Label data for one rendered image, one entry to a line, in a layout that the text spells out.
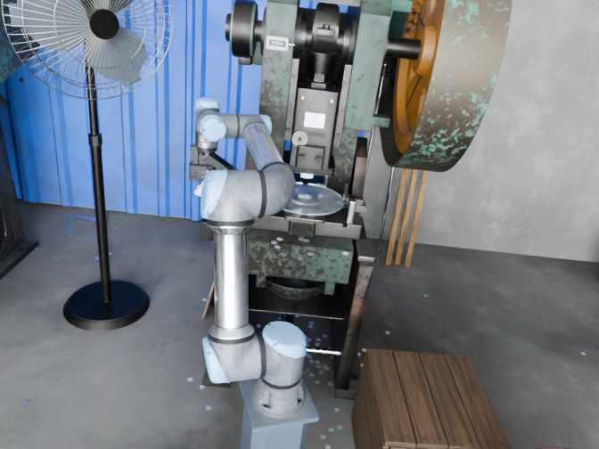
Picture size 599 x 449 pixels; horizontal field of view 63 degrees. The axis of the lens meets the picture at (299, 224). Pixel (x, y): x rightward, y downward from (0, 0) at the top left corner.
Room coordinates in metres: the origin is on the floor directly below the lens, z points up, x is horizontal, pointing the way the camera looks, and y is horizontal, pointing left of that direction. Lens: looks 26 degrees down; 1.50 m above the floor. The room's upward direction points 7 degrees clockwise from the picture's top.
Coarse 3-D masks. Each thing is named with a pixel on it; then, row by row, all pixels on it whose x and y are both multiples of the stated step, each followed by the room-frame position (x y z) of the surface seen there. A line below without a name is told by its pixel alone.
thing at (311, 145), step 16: (304, 96) 1.73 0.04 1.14; (320, 96) 1.73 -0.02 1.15; (336, 96) 1.73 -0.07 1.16; (304, 112) 1.73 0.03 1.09; (320, 112) 1.73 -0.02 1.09; (336, 112) 1.73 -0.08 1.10; (304, 128) 1.73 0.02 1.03; (320, 128) 1.73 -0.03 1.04; (304, 144) 1.72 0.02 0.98; (320, 144) 1.73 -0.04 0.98; (304, 160) 1.70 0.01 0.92; (320, 160) 1.69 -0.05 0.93
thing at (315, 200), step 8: (296, 184) 1.81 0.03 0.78; (312, 184) 1.83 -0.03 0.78; (296, 192) 1.71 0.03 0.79; (304, 192) 1.72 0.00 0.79; (312, 192) 1.73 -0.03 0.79; (320, 192) 1.76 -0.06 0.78; (328, 192) 1.77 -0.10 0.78; (336, 192) 1.77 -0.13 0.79; (296, 200) 1.64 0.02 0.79; (304, 200) 1.65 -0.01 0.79; (312, 200) 1.66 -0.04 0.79; (320, 200) 1.67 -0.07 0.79; (328, 200) 1.69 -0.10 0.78; (336, 200) 1.70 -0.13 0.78; (288, 208) 1.57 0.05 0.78; (296, 208) 1.58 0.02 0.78; (304, 208) 1.59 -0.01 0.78; (312, 208) 1.60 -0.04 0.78; (320, 208) 1.61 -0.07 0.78; (328, 208) 1.62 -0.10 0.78; (336, 208) 1.63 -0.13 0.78
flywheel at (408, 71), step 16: (416, 0) 2.08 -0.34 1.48; (432, 0) 1.95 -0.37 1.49; (416, 16) 2.10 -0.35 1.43; (432, 16) 1.87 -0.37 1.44; (416, 32) 2.07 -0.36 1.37; (432, 32) 1.78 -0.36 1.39; (432, 48) 1.75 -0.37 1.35; (400, 64) 2.11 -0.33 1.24; (416, 64) 1.80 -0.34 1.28; (432, 64) 1.72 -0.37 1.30; (400, 80) 2.08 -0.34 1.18; (416, 80) 1.90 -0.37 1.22; (400, 96) 2.04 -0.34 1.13; (416, 96) 1.85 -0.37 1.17; (400, 112) 1.97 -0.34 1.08; (416, 112) 1.80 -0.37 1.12; (400, 128) 1.87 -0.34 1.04; (400, 144) 1.79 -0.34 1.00
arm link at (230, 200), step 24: (216, 192) 1.05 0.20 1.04; (240, 192) 1.07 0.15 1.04; (264, 192) 1.09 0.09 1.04; (216, 216) 1.05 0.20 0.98; (240, 216) 1.05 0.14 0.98; (216, 240) 1.05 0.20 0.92; (240, 240) 1.05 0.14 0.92; (216, 264) 1.03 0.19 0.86; (240, 264) 1.03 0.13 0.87; (216, 288) 1.01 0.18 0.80; (240, 288) 1.01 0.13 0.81; (216, 312) 1.00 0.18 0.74; (240, 312) 0.99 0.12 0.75; (216, 336) 0.96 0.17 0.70; (240, 336) 0.96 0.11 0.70; (216, 360) 0.92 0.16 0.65; (240, 360) 0.94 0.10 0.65
